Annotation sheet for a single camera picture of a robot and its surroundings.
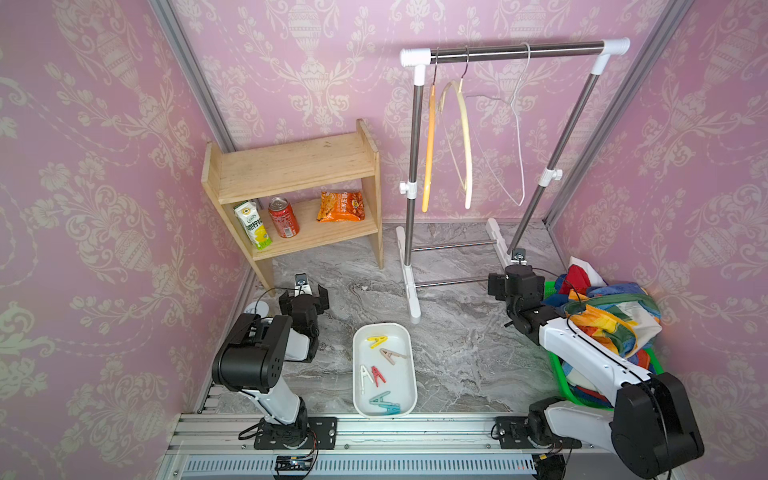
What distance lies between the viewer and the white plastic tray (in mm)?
792

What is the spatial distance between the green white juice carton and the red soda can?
37 millimetres

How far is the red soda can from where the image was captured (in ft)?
2.69

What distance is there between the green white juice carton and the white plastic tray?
38cm

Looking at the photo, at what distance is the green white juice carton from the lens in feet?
2.54

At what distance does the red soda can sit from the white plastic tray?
356mm

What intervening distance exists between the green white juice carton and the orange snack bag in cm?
17

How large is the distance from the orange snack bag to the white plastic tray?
0.33 metres

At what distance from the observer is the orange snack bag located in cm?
91
